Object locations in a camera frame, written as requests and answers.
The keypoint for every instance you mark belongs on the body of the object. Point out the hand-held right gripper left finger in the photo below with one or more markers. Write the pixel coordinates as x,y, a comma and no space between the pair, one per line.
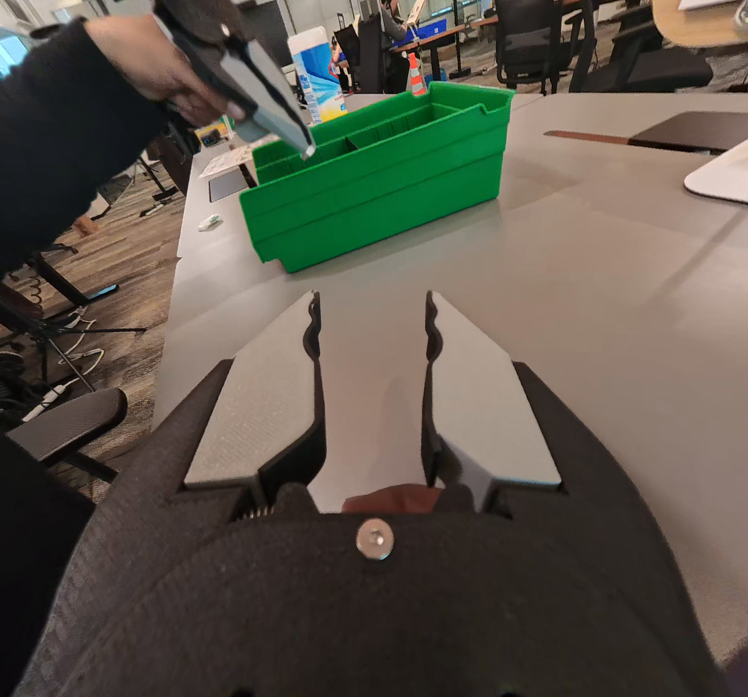
263,416

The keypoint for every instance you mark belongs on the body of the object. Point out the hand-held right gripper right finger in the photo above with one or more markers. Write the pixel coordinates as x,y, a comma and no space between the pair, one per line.
485,416

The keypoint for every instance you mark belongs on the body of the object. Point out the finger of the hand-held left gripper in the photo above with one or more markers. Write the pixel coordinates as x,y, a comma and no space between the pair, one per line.
280,89
263,124

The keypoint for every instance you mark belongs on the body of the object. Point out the steel hex bolt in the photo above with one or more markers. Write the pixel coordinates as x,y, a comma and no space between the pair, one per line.
308,153

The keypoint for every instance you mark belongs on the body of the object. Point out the green plastic bin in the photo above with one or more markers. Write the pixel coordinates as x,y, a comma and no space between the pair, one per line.
380,206

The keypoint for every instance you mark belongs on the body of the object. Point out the person's left forearm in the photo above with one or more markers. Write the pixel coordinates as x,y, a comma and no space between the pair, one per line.
52,142

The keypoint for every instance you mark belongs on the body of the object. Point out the disinfecting wipes canister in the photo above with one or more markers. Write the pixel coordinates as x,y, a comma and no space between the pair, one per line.
318,83

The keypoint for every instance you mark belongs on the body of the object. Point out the white printed desk sheet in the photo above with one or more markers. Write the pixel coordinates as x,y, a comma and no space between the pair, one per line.
225,162

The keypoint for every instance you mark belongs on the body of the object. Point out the large black display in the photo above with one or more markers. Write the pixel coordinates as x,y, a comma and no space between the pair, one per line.
272,22

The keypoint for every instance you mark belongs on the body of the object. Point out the black bin divider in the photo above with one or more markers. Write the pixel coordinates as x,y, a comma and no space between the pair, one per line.
355,144

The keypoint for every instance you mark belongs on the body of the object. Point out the small white packet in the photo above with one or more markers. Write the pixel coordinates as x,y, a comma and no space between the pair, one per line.
209,222

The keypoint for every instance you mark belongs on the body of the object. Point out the orange white striped traffic cone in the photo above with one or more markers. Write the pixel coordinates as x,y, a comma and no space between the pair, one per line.
417,78

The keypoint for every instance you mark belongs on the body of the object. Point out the blue plastic bin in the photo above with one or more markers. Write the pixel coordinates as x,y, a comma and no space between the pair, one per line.
426,31

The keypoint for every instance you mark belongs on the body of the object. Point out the black mesh office chair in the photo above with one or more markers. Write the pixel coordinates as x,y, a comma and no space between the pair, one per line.
70,416

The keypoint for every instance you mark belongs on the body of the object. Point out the person's dark trousers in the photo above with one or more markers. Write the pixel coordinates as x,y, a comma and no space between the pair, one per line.
35,562

